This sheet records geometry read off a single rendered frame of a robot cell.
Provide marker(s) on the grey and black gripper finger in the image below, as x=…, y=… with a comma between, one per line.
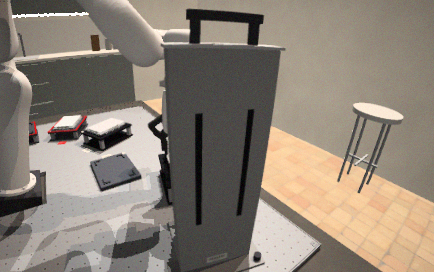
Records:
x=161, y=135

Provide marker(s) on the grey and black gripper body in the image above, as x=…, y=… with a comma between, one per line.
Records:
x=163, y=112

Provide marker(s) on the black cylindrical knob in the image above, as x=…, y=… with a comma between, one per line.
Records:
x=257, y=256

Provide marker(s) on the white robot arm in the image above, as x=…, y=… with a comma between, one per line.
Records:
x=124, y=28

